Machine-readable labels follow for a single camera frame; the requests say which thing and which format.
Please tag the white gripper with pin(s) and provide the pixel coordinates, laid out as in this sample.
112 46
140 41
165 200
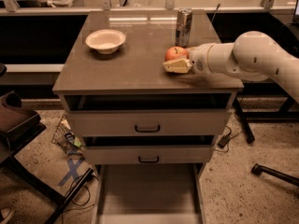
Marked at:
198 60

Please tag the red apple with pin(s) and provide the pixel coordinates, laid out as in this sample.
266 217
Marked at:
175 52

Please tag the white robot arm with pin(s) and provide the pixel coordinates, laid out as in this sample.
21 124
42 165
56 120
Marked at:
254 56

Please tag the top grey drawer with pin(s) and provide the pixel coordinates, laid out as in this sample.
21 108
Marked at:
132 123

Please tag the grey drawer cabinet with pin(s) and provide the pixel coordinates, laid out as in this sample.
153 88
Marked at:
133 78

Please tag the middle grey drawer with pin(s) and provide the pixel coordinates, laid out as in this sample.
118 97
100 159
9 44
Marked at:
147 154

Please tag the open bottom grey drawer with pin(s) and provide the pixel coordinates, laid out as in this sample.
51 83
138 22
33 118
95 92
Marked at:
149 194

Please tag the silver drink can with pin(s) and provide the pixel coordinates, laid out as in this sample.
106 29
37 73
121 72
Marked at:
183 28

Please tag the white paper bowl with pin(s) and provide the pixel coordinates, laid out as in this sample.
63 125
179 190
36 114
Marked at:
105 41

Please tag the black power adapter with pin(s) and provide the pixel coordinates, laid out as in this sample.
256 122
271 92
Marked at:
224 141

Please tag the black table leg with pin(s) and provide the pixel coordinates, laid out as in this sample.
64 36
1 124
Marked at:
239 112

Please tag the black chair leg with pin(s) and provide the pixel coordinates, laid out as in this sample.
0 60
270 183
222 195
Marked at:
258 169

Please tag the blue tape cross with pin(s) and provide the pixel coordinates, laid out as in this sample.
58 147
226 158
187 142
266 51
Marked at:
73 166

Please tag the wire basket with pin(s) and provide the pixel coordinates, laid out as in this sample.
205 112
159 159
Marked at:
65 139

